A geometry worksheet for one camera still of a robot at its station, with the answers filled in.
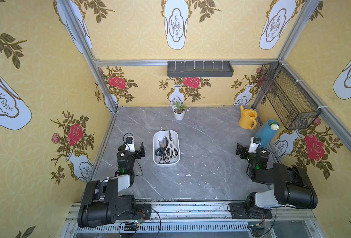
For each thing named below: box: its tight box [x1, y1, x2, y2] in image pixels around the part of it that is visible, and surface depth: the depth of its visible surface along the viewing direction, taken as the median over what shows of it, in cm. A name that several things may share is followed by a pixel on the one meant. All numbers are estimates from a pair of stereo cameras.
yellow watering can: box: [238, 105, 258, 130], surface depth 103 cm
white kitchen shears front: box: [165, 130, 179, 157], surface depth 92 cm
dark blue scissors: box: [154, 136, 169, 157], surface depth 96 cm
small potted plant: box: [172, 101, 187, 121], surface depth 112 cm
